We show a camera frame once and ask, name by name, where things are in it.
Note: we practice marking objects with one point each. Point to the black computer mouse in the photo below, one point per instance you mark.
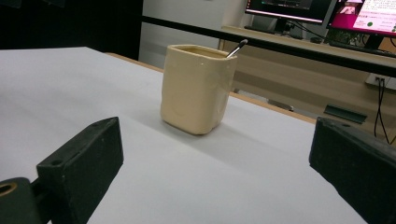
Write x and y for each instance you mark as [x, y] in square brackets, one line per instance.
[317, 39]

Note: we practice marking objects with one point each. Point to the black pen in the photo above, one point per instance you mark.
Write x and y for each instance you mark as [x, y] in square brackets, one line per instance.
[237, 48]

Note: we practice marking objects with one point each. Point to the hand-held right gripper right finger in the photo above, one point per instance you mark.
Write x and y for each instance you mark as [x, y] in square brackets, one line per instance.
[355, 168]

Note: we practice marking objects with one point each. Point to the beige square cup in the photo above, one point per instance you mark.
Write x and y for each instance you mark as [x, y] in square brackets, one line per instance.
[196, 90]

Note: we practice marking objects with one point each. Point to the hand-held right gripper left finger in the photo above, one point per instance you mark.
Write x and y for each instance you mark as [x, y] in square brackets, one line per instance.
[81, 168]

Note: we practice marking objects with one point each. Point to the black keyboard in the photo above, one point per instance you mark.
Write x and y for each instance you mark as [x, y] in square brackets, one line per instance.
[364, 49]

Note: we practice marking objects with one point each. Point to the light wooden desk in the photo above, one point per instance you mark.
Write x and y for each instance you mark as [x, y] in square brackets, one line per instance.
[295, 77]

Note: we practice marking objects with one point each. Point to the white power strip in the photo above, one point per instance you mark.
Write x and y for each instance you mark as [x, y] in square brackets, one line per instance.
[381, 81]

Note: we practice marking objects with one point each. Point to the monitor with pink screen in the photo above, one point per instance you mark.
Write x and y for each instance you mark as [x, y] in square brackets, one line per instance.
[367, 17]

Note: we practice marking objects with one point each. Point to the white cabinet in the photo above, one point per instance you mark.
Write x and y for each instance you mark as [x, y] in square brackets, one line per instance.
[174, 31]

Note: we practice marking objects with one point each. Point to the white table board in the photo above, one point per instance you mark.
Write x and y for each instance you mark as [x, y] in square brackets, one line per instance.
[218, 177]

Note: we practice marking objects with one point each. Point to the dark screen monitor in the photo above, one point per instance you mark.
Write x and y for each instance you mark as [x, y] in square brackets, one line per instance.
[289, 9]

